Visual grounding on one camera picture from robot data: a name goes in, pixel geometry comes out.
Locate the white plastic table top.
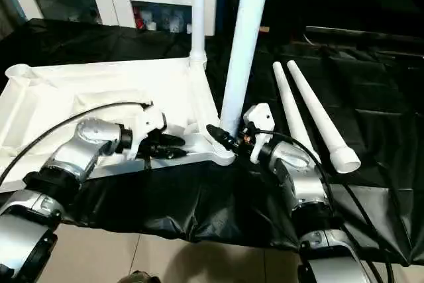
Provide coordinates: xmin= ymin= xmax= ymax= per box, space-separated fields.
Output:
xmin=0 ymin=56 xmax=238 ymax=194

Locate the white plastic table leg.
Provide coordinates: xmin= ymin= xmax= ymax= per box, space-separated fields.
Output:
xmin=272 ymin=62 xmax=321 ymax=161
xmin=286 ymin=60 xmax=362 ymax=174
xmin=220 ymin=0 xmax=274 ymax=135
xmin=189 ymin=0 xmax=208 ymax=66

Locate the black glossy mat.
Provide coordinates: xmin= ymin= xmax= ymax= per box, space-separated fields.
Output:
xmin=0 ymin=17 xmax=424 ymax=267

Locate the grey robot torso front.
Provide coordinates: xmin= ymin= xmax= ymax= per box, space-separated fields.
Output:
xmin=119 ymin=269 xmax=160 ymax=283

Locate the grey curtain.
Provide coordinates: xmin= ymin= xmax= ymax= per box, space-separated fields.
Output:
xmin=0 ymin=0 xmax=28 ymax=37

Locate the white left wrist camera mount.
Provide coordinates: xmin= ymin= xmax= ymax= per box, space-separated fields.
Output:
xmin=124 ymin=103 xmax=167 ymax=164

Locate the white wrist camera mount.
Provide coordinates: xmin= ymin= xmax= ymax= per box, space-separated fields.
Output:
xmin=124 ymin=103 xmax=167 ymax=164
xmin=242 ymin=103 xmax=276 ymax=164

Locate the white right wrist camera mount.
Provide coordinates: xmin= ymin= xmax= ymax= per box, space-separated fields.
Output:
xmin=242 ymin=103 xmax=276 ymax=164

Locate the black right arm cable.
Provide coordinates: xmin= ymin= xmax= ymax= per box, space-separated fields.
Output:
xmin=251 ymin=129 xmax=395 ymax=283

